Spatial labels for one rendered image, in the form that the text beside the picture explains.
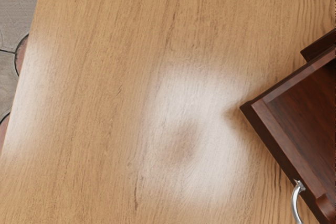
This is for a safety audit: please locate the open dark wooden drawer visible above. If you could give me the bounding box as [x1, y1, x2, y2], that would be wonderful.
[239, 47, 336, 224]

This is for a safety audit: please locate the dark wooden cabinet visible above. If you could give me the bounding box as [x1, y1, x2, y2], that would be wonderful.
[300, 28, 336, 63]

